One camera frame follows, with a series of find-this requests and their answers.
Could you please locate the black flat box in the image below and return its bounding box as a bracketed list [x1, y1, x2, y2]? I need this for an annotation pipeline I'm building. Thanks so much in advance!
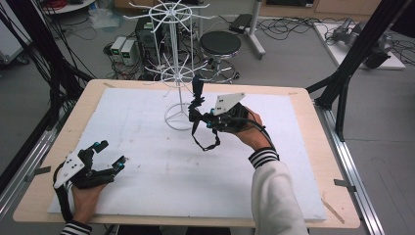
[228, 13, 253, 34]

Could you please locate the white floor platform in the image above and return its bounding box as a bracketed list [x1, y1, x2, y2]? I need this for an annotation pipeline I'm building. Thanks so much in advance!
[313, 22, 406, 71]

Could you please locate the grey metal clamp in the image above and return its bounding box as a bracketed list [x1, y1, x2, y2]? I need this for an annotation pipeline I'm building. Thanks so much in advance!
[333, 178, 357, 193]
[23, 165, 52, 183]

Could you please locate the grey power supply unit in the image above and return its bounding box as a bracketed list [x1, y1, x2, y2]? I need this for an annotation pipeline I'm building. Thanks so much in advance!
[110, 35, 127, 65]
[120, 38, 137, 67]

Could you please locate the aluminium rail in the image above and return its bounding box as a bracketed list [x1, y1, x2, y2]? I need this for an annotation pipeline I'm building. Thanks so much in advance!
[312, 99, 387, 235]
[0, 107, 71, 220]

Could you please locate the white stand post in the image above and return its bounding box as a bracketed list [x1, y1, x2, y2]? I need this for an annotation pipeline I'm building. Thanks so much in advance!
[244, 0, 267, 61]

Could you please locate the black metal frame with cables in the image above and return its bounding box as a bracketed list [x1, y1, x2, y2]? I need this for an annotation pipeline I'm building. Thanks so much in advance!
[0, 0, 94, 131]

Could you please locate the dark robot device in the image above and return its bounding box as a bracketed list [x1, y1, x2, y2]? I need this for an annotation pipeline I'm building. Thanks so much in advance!
[362, 33, 392, 70]

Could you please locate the left hand-held gripper black cable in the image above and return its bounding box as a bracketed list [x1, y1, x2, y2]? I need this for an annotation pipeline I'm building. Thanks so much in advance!
[52, 162, 74, 223]

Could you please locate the white wire display rack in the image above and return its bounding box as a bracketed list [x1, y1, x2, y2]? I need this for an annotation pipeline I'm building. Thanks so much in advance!
[122, 0, 211, 132]

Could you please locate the white round table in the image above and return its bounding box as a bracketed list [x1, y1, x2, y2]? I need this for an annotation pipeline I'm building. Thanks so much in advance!
[40, 0, 97, 15]

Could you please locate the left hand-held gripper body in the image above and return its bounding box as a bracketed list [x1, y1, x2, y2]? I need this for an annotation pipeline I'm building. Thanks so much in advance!
[53, 147, 115, 190]

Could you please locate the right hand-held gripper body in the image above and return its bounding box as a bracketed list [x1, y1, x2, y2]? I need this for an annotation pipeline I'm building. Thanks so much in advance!
[209, 92, 252, 134]

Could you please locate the right hand-held gripper black cable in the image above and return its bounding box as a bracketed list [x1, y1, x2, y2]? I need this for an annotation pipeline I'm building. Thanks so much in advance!
[239, 117, 279, 155]

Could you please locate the grey robot device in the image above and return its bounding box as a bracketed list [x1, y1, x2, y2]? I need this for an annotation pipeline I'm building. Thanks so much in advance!
[332, 18, 364, 45]

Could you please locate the clear plastic bag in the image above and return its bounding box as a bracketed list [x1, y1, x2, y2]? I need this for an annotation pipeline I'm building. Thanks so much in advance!
[87, 7, 125, 31]

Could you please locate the hand-held gripper black cable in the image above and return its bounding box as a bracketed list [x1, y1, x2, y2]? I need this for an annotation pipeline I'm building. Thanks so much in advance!
[239, 117, 279, 155]
[52, 162, 74, 223]

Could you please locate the thin wooden stick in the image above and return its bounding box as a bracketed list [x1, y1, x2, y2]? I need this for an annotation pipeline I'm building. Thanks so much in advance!
[320, 197, 346, 225]

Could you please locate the person's left hand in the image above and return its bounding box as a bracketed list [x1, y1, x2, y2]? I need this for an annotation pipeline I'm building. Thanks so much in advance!
[70, 183, 108, 226]

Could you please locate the tangle of black floor cables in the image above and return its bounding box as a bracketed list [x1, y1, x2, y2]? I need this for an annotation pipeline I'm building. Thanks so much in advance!
[256, 15, 316, 42]

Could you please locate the white case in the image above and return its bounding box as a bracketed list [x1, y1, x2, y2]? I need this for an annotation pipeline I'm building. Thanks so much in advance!
[0, 19, 32, 65]

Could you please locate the white foam mat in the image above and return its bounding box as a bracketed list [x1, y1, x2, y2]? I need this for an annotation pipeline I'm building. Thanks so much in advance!
[47, 87, 327, 221]

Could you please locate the black round stool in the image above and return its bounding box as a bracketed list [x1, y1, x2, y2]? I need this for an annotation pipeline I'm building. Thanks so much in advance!
[198, 30, 243, 84]

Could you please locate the black computer tower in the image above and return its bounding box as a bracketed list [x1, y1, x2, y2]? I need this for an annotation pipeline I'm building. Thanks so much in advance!
[135, 14, 164, 65]

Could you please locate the black metal frame stand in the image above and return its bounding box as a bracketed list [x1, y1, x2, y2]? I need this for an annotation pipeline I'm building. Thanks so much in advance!
[305, 0, 411, 142]

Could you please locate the wooden cabinet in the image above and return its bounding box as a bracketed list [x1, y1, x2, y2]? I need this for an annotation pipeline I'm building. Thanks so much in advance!
[258, 0, 384, 23]

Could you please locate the black bow tie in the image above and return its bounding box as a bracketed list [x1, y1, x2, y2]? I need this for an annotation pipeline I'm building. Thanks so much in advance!
[190, 73, 208, 111]
[188, 107, 222, 152]

